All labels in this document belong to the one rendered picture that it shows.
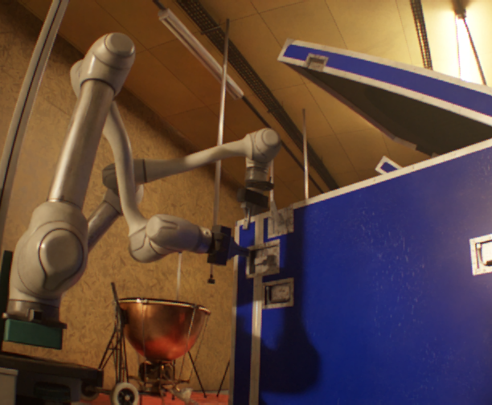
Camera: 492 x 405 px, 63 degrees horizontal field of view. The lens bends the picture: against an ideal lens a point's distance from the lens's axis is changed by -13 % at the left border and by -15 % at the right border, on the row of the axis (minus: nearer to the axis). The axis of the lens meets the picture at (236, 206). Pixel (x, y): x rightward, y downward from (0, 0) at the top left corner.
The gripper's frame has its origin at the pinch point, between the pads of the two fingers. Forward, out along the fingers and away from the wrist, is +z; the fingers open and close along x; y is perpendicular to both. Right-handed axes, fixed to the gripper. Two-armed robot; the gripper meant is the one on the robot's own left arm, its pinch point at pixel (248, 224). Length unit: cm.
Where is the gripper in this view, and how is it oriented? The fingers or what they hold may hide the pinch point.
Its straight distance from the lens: 184.1
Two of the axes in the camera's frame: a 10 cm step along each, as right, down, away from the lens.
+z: -1.5, 9.6, -2.2
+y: -6.5, 0.7, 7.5
